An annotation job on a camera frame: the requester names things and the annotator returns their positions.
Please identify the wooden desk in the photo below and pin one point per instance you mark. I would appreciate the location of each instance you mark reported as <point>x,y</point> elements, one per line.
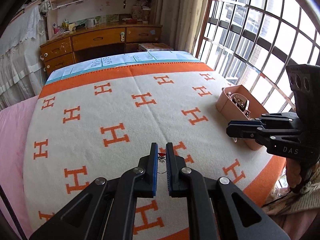
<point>100,41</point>

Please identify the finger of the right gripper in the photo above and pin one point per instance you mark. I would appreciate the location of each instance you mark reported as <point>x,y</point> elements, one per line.
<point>287,120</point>
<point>250,134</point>

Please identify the light blue bed sheet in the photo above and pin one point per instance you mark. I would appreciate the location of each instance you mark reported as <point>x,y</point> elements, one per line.
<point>120,61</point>

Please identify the blue flower ladybug brooch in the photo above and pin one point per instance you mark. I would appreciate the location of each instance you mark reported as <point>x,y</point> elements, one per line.
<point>162,168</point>

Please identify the wall bookshelf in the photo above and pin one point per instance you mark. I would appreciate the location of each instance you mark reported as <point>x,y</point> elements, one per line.
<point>71,11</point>

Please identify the right hand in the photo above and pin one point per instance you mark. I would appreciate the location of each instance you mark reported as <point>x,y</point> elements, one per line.
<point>293,173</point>

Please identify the white lace cover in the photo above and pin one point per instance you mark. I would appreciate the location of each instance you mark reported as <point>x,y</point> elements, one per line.
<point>22,74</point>

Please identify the pink sheet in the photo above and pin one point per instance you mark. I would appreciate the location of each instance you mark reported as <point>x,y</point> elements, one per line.
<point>15,121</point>

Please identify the metal window grille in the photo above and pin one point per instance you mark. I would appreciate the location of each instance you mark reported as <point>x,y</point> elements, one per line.
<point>250,43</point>

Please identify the beige curtain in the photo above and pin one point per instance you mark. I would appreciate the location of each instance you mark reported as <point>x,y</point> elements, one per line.
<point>181,22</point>

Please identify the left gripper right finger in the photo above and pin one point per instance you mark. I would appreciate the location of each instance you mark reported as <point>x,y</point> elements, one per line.
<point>188,183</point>

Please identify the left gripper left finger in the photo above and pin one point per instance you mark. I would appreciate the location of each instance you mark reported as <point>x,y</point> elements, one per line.
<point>122,194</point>

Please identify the orange H pattern blanket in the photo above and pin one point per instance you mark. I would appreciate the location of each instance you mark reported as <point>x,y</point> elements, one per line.
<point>99,124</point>

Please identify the pink smart watch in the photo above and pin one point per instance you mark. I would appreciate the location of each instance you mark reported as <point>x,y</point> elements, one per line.
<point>237,107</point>

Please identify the pink jewelry box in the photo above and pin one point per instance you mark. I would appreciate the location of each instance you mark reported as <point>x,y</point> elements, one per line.
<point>256,108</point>

